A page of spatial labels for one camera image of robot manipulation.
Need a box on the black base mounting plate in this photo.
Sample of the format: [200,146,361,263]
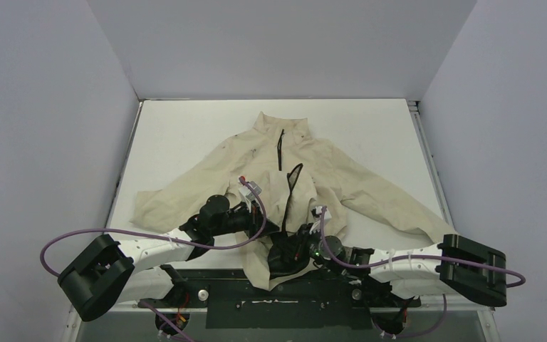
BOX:
[145,265,421,330]

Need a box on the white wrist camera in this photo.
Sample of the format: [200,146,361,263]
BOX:
[311,205,332,225]
[239,181,262,206]

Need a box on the beige zip jacket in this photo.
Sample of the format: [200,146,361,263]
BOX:
[130,111,459,292]

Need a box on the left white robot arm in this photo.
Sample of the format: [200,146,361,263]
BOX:
[57,195,278,321]

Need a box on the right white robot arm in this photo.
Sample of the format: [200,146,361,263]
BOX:
[267,224,507,307]

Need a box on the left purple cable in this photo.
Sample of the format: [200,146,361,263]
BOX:
[39,176,269,342]

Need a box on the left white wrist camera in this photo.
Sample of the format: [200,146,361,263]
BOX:
[239,181,262,206]

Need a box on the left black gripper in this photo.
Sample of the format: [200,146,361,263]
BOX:
[212,199,279,241]

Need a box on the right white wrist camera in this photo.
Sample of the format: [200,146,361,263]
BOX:
[311,205,332,225]

